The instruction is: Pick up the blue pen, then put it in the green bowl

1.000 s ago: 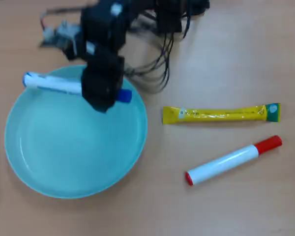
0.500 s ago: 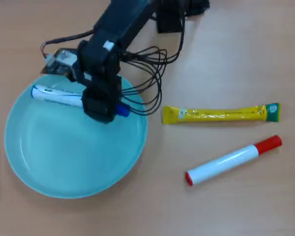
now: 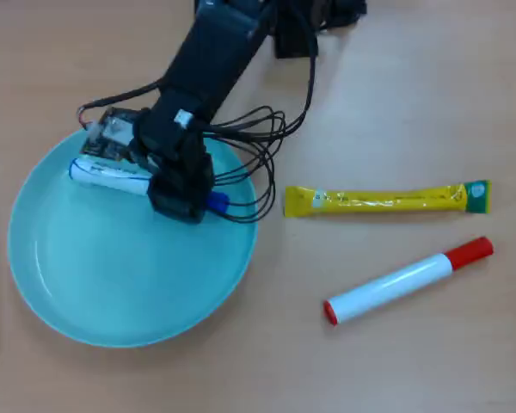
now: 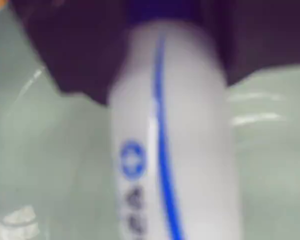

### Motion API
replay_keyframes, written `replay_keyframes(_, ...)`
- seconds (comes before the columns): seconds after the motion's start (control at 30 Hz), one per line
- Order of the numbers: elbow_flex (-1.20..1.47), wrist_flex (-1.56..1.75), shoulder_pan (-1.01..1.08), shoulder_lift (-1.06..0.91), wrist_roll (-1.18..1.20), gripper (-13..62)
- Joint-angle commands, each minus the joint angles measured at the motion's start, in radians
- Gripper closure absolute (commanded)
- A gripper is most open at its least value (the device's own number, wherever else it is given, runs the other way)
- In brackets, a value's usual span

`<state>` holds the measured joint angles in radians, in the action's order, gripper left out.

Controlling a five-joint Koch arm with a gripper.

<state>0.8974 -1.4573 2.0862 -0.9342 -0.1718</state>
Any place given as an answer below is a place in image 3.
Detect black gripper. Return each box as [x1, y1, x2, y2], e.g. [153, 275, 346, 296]
[131, 107, 216, 225]

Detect white and blue packet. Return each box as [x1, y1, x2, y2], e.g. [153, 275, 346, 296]
[70, 157, 231, 215]

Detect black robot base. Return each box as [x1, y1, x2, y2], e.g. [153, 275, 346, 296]
[273, 0, 367, 60]

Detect light green bowl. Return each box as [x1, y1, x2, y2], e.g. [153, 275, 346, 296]
[7, 126, 259, 348]

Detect yellow sachet stick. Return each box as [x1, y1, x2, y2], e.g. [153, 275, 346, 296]
[283, 179, 493, 219]

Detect white marker red cap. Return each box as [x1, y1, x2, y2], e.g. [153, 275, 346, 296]
[322, 236, 495, 327]

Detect thin black wire loop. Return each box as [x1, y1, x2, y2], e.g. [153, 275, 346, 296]
[206, 106, 287, 145]
[212, 137, 279, 224]

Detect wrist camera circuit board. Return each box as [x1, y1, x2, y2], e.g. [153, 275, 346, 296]
[80, 107, 141, 163]

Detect thick black camera cable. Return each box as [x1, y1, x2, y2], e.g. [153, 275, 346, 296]
[76, 79, 167, 129]

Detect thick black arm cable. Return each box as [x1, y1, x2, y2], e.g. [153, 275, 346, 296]
[279, 12, 320, 137]

